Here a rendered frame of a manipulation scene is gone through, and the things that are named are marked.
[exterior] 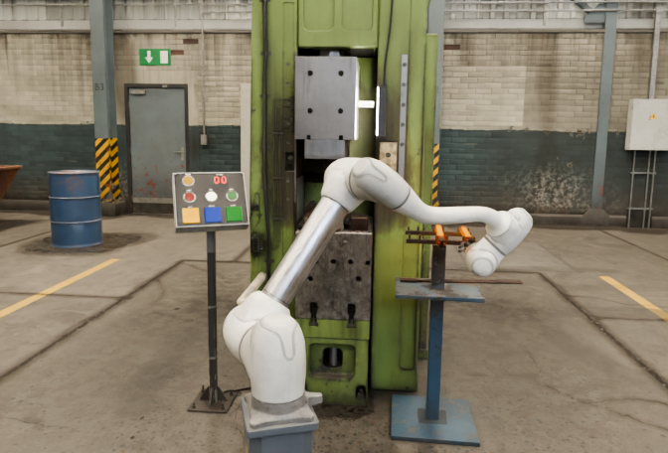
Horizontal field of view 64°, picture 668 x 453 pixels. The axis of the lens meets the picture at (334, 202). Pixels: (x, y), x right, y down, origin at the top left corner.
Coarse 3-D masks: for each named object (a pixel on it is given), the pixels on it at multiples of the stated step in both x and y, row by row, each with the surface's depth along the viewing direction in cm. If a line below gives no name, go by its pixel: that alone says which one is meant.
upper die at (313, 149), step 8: (304, 144) 263; (312, 144) 263; (320, 144) 263; (328, 144) 262; (336, 144) 262; (344, 144) 262; (304, 152) 264; (312, 152) 263; (320, 152) 263; (328, 152) 263; (336, 152) 262; (344, 152) 262
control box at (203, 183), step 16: (176, 176) 253; (192, 176) 256; (208, 176) 258; (224, 176) 260; (240, 176) 263; (176, 192) 250; (192, 192) 252; (208, 192) 255; (224, 192) 257; (240, 192) 260; (176, 208) 247; (224, 208) 254; (176, 224) 244; (192, 224) 246; (208, 224) 249; (224, 224) 251; (240, 224) 254
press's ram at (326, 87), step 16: (304, 64) 258; (320, 64) 258; (336, 64) 257; (352, 64) 256; (304, 80) 259; (320, 80) 259; (336, 80) 258; (352, 80) 257; (304, 96) 260; (320, 96) 260; (336, 96) 259; (352, 96) 258; (304, 112) 261; (320, 112) 261; (336, 112) 260; (352, 112) 259; (304, 128) 262; (320, 128) 262; (336, 128) 261; (352, 128) 260
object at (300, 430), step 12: (312, 408) 156; (252, 432) 143; (264, 432) 144; (276, 432) 145; (288, 432) 146; (300, 432) 148; (312, 432) 152; (252, 444) 147; (264, 444) 146; (276, 444) 147; (288, 444) 148; (300, 444) 149; (312, 444) 153
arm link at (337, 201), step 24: (336, 168) 179; (336, 192) 175; (312, 216) 176; (336, 216) 175; (312, 240) 172; (288, 264) 171; (312, 264) 173; (264, 288) 171; (288, 288) 169; (240, 312) 167; (264, 312) 164; (288, 312) 170; (240, 336) 160; (240, 360) 160
